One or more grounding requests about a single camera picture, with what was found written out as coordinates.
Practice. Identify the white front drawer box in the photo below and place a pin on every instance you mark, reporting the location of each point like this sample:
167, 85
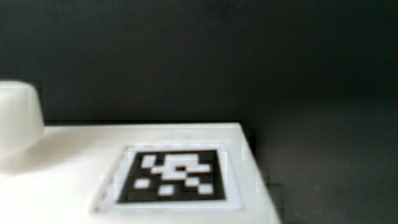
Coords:
132, 174

